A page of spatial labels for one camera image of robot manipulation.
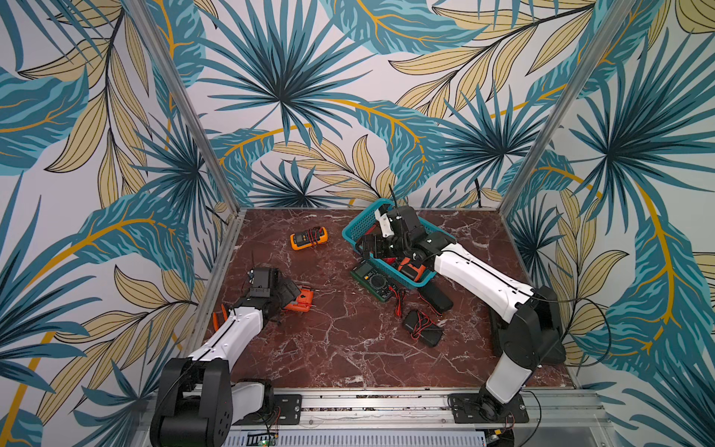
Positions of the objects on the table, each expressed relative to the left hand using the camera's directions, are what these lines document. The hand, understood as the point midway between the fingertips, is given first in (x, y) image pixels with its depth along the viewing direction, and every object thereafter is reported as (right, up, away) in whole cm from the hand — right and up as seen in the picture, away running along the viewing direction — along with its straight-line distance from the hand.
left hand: (286, 296), depth 89 cm
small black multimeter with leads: (+41, -8, -5) cm, 43 cm away
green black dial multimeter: (+31, +3, +7) cm, 31 cm away
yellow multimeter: (+5, +19, +15) cm, 25 cm away
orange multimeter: (+5, -2, +1) cm, 5 cm away
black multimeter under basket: (+48, -1, +2) cm, 48 cm away
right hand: (+26, +17, -6) cm, 32 cm away
